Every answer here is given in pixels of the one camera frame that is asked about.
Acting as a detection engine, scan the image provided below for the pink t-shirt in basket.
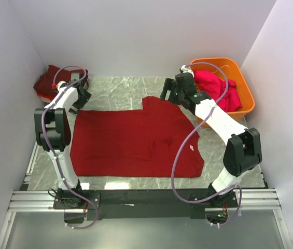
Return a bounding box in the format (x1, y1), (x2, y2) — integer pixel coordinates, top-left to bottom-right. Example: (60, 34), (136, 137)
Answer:
(194, 70), (242, 113)

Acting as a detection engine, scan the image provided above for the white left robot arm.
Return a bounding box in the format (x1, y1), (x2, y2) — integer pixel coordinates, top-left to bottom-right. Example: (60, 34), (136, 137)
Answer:
(34, 69), (91, 209)

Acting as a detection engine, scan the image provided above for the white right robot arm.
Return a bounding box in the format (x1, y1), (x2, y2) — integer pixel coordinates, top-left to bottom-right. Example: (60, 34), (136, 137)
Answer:
(160, 73), (262, 207)

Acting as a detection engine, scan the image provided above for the orange plastic basket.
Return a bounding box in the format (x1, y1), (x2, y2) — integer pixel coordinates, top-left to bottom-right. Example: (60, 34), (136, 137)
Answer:
(190, 58), (255, 121)

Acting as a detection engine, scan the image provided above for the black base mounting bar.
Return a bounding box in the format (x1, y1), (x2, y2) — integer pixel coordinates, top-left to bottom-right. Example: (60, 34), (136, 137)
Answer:
(53, 189), (238, 223)

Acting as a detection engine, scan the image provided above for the dark red folded t-shirt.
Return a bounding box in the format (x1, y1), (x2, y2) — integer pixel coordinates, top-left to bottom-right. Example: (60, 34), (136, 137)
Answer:
(33, 65), (83, 98)

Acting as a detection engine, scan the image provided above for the orange folded t-shirt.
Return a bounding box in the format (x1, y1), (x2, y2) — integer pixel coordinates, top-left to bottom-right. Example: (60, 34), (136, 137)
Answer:
(37, 92), (53, 103)

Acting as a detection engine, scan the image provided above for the aluminium frame rail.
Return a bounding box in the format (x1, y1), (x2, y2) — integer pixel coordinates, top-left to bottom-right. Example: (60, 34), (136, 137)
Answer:
(0, 188), (293, 248)

